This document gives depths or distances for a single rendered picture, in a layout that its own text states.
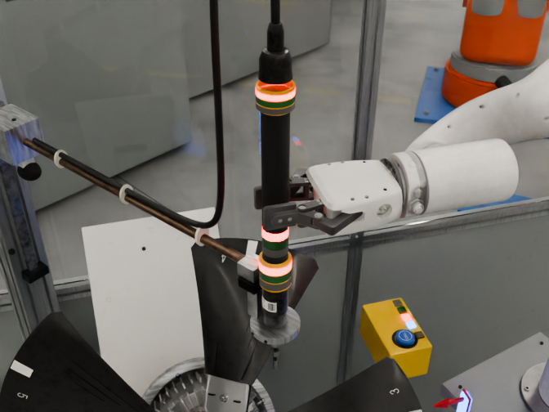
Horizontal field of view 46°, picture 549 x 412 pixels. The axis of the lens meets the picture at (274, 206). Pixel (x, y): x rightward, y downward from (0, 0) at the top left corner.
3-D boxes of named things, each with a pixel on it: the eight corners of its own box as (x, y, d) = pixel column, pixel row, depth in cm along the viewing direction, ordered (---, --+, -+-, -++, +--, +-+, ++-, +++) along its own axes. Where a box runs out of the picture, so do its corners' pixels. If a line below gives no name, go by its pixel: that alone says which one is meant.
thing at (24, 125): (-17, 151, 122) (-30, 110, 117) (16, 137, 126) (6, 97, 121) (14, 170, 116) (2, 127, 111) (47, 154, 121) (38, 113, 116)
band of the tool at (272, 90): (247, 109, 72) (247, 85, 70) (273, 96, 74) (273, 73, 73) (278, 121, 70) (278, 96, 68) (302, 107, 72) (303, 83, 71)
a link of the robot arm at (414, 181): (425, 230, 82) (403, 234, 82) (395, 193, 89) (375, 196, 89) (434, 174, 78) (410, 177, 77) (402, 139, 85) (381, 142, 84)
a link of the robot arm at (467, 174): (395, 146, 87) (426, 155, 79) (482, 133, 90) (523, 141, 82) (398, 207, 89) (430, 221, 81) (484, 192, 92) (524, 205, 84)
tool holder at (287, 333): (229, 323, 92) (225, 270, 86) (261, 296, 96) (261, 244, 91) (278, 353, 87) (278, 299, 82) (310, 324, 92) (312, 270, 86)
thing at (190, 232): (24, 146, 116) (22, 140, 115) (30, 144, 117) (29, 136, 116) (251, 272, 88) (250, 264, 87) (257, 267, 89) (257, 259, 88)
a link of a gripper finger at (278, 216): (323, 234, 78) (270, 243, 76) (315, 218, 80) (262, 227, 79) (324, 212, 76) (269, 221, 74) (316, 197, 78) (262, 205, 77)
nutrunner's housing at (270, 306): (256, 340, 92) (248, 24, 66) (273, 325, 95) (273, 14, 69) (277, 353, 90) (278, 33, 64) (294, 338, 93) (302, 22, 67)
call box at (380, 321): (358, 336, 155) (361, 303, 149) (397, 328, 157) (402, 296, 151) (385, 388, 142) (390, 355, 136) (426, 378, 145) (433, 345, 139)
